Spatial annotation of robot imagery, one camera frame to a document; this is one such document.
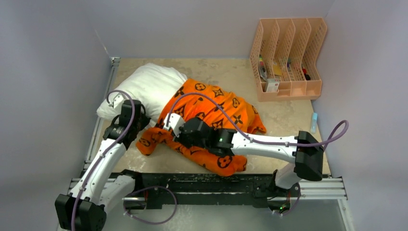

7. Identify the orange patterned pillowcase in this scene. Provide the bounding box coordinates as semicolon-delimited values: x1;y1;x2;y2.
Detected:
136;78;267;177

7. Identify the white pillow insert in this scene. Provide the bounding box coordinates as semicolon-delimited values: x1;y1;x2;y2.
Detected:
114;63;187;127

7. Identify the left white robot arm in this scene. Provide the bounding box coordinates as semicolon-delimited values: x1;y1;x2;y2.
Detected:
54;100;150;231

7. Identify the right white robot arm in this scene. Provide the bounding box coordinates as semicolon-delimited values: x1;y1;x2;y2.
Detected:
166;114;323;196

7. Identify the small white red box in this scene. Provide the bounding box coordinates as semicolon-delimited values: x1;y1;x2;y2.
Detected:
264;78;280;92

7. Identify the pink mesh file organizer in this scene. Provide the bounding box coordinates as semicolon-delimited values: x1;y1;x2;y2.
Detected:
250;17;328;102

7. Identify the light blue small tube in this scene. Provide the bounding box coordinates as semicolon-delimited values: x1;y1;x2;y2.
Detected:
309;112;318;134

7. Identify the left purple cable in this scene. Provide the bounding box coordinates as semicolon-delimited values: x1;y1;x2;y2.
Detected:
70;90;136;231

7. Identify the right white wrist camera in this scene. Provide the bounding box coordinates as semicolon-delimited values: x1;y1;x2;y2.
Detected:
163;113;185;137

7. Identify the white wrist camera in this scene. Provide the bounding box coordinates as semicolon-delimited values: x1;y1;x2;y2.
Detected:
163;113;185;137
107;94;125;111

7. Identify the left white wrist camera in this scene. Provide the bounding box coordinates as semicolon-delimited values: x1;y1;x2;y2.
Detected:
107;94;125;111

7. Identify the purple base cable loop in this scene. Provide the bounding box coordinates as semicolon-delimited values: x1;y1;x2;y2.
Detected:
123;186;178;226

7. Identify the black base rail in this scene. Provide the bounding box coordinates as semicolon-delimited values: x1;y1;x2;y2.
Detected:
99;172;332;210

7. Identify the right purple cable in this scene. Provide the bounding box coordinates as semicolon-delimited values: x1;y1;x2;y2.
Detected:
166;92;349;218

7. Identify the aluminium frame rail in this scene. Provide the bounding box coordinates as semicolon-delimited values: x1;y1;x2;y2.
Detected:
57;56;355;231

